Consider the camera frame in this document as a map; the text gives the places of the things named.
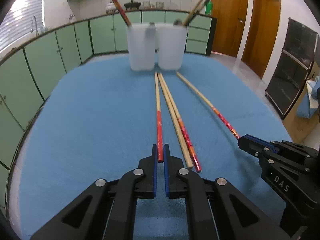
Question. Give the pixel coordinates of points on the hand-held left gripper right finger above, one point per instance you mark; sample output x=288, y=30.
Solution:
x=167, y=177

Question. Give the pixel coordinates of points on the green bottle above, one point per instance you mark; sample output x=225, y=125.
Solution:
x=209, y=8

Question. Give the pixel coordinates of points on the metal sink faucet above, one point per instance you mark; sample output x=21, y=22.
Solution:
x=33, y=23

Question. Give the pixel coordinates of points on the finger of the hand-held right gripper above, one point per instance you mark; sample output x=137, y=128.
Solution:
x=287, y=143
x=250, y=147

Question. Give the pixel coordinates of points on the red-ended wooden chopstick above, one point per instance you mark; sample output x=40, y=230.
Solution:
x=196, y=7
x=187, y=140
x=207, y=105
x=158, y=120
x=120, y=8

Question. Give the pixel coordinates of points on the glass jar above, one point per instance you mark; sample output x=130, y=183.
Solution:
x=146, y=5

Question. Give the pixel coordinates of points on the black glass-front cabinet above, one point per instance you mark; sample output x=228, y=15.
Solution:
x=292, y=65

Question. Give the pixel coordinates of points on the light blue cloth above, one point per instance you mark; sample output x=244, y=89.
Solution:
x=312, y=97

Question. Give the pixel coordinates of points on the white two-compartment utensil holder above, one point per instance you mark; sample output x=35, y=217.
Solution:
x=167, y=52

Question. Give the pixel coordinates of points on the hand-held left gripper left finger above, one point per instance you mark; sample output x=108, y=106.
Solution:
x=155, y=175

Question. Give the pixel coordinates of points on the white window blind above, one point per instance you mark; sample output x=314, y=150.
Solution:
x=22, y=12

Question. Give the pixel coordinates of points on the plain wooden chopstick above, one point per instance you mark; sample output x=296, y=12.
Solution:
x=178, y=130

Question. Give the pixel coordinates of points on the wooden door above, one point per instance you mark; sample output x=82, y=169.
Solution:
x=228, y=17
x=262, y=30

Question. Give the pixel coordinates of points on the green kitchen base cabinets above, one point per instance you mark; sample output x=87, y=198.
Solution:
x=37, y=55

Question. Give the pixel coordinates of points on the black wok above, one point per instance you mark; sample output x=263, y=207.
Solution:
x=132, y=4

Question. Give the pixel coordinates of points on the blue table mat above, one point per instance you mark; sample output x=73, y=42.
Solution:
x=100, y=117

